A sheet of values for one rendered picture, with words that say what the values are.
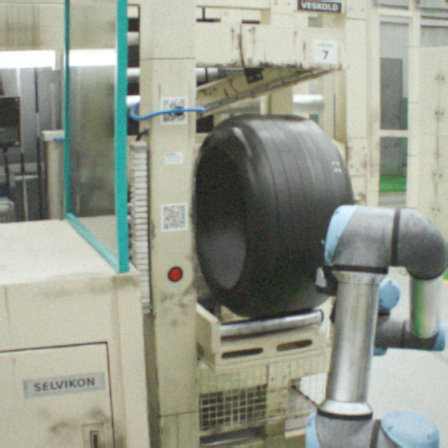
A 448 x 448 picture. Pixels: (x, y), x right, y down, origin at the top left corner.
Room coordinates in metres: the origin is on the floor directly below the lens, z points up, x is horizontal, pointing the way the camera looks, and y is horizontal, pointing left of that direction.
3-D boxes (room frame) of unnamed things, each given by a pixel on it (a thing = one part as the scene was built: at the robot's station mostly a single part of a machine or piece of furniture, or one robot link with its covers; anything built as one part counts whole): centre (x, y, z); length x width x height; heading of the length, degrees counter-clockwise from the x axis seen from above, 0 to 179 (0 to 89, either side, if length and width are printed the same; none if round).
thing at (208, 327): (2.10, 0.09, 0.90); 0.40 x 0.03 x 0.10; 22
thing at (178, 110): (2.05, 0.16, 1.52); 0.19 x 0.19 x 0.06; 22
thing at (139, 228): (1.99, 0.22, 1.19); 0.05 x 0.04 x 0.48; 22
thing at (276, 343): (2.03, -0.13, 0.83); 0.36 x 0.09 x 0.06; 112
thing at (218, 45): (2.49, -0.08, 1.71); 0.61 x 0.25 x 0.15; 112
